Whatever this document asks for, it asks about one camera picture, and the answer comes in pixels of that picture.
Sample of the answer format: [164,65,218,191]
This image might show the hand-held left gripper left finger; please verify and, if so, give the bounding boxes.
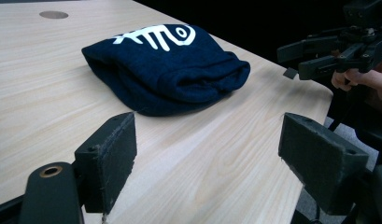
[73,111,138,216]

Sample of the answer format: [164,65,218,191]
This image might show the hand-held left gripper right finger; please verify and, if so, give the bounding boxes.
[277,112,371,217]

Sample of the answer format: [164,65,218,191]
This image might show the navy garment white print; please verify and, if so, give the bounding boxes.
[80,23,251,118]

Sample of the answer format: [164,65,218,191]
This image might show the round brown table grommet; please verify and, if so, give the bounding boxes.
[38,10,70,20]

